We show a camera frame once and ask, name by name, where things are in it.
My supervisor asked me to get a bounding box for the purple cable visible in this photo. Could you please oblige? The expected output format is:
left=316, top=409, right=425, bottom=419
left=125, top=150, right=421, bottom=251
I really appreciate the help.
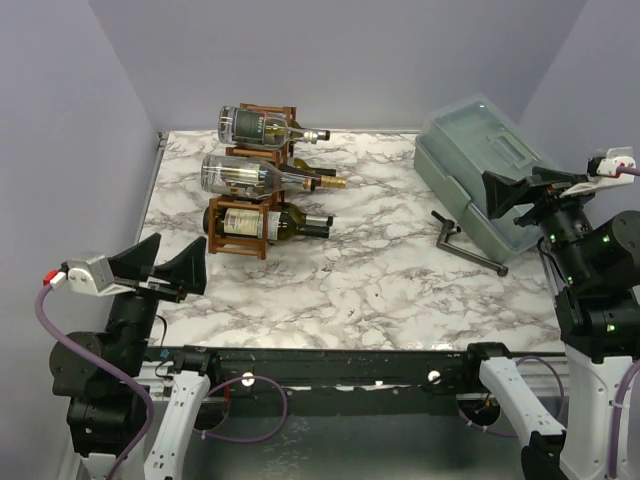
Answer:
left=34, top=284, right=289, bottom=476
left=467, top=167, right=640, bottom=476

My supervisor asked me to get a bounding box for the clear bottle dark label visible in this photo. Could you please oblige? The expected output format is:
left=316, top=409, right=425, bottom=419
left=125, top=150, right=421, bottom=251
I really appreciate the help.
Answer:
left=218, top=105, right=331, bottom=150

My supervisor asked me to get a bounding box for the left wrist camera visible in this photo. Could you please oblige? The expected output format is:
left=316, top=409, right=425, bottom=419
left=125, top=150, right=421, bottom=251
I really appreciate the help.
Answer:
left=42, top=253, right=119, bottom=297

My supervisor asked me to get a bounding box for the translucent green plastic toolbox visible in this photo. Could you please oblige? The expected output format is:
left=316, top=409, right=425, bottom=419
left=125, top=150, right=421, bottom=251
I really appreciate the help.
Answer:
left=414, top=94, right=562, bottom=263

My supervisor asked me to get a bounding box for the green bottle white label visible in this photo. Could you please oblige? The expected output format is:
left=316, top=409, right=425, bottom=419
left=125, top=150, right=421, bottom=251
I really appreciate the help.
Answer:
left=214, top=203, right=333, bottom=243

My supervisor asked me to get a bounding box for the clear wine bottle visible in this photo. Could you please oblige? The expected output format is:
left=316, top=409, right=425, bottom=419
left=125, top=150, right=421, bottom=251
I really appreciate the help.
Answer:
left=200, top=155, right=322, bottom=199

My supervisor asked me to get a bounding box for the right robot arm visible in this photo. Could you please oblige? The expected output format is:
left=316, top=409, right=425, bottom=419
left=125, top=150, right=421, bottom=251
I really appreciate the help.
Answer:
left=459, top=167, right=639, bottom=479

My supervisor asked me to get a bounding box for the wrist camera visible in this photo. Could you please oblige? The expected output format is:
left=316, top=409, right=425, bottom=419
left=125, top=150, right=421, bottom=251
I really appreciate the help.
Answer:
left=42, top=253, right=119, bottom=297
left=560, top=146, right=639, bottom=198

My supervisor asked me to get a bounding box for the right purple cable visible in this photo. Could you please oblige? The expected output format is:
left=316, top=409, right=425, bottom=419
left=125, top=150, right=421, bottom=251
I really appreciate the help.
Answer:
left=467, top=167, right=640, bottom=476

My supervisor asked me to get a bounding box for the dark bottle gold foil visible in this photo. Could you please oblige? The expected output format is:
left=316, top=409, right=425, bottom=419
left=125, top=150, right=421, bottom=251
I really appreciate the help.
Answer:
left=287, top=170, right=347, bottom=190

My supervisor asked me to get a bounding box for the dark metal crank tool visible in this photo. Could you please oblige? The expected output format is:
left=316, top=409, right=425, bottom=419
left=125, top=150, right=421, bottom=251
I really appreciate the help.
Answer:
left=431, top=210, right=510, bottom=277

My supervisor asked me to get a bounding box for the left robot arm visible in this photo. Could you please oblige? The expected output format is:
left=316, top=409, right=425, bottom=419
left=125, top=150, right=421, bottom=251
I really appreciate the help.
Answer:
left=36, top=233, right=222, bottom=479

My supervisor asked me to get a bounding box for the brown wooden wine rack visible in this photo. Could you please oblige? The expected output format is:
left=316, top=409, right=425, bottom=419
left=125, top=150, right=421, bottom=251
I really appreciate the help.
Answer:
left=206, top=103, right=296, bottom=260

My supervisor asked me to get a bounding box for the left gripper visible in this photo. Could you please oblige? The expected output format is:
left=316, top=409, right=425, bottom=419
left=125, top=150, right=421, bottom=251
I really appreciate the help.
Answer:
left=107, top=230, right=207, bottom=375

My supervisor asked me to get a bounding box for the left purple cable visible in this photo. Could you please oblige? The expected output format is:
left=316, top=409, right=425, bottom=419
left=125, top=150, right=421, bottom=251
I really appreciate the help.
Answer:
left=34, top=284, right=289, bottom=476

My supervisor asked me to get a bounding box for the black front mounting rail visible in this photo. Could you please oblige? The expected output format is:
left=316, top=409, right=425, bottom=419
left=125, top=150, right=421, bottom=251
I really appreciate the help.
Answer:
left=144, top=347, right=501, bottom=419

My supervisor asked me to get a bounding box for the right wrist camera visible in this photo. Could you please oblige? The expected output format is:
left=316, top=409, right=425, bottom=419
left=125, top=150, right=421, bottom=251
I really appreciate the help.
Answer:
left=560, top=146, right=639, bottom=198

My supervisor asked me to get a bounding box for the green bottle behind rack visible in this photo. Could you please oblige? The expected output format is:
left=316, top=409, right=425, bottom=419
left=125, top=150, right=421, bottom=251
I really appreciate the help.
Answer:
left=288, top=119, right=314, bottom=143

